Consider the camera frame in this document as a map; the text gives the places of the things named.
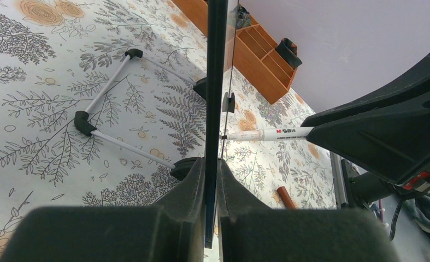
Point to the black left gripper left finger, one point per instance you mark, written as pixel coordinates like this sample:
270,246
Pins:
45,234

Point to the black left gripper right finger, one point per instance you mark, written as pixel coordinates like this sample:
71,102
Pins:
249,230

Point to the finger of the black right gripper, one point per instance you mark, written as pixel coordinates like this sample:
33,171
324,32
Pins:
411,84
392,143

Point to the dark red marker cap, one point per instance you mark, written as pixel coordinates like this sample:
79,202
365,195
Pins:
288,202

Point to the small whiteboard black frame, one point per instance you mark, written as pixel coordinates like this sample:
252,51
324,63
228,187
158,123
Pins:
214,108

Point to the orange compartment tray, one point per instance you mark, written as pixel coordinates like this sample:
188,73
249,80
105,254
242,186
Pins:
268,65

